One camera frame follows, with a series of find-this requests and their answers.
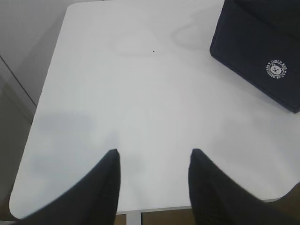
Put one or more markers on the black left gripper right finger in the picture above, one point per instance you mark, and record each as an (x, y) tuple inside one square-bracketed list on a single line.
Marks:
[(217, 200)]

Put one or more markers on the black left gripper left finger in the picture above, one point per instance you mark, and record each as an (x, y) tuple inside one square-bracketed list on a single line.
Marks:
[(91, 201)]

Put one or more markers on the navy blue lunch bag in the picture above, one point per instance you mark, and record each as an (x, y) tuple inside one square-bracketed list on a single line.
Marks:
[(260, 41)]

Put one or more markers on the white table leg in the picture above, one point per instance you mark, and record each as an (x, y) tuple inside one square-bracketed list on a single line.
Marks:
[(134, 218)]

